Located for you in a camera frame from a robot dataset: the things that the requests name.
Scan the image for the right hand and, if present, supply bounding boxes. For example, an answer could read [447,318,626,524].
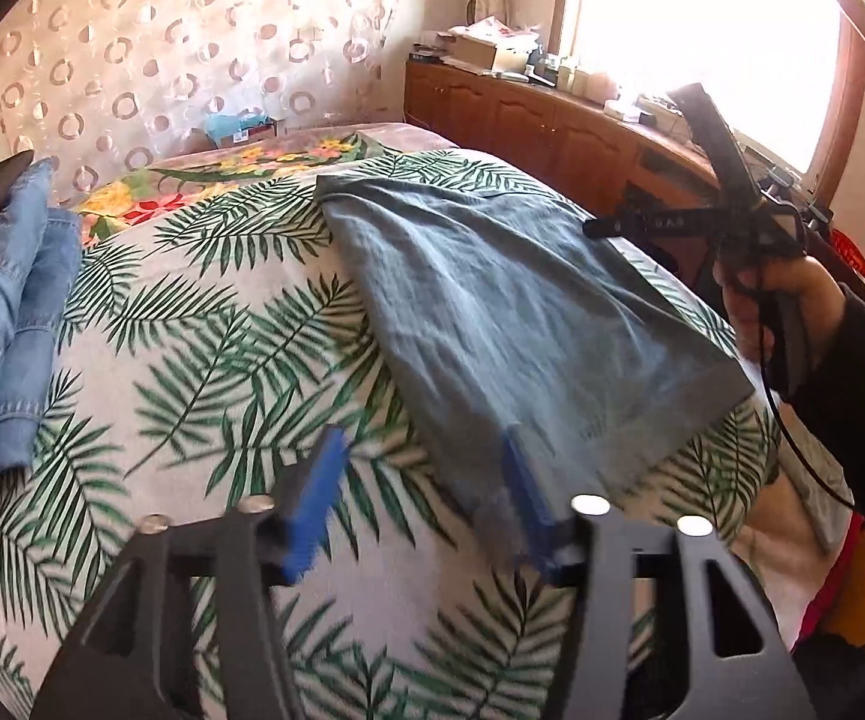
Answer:
[714,257,846,397]

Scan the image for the folded blue denim jeans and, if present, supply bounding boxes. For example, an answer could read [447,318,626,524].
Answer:
[0,151,82,476]

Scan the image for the palm leaf print blanket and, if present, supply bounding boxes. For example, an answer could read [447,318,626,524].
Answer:
[0,149,779,718]

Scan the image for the cardboard box on cabinet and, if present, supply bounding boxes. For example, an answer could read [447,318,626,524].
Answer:
[448,16,540,73]

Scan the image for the white circle-pattern curtain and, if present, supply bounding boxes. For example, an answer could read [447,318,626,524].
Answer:
[0,0,398,200]

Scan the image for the grey-blue pants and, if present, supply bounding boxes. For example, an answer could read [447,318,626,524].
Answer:
[315,176,753,553]

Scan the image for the blue tissue pack box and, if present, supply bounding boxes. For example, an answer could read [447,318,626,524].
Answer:
[203,110,277,148]

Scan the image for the wooden sideboard cabinet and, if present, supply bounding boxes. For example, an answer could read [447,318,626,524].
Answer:
[403,58,865,301]

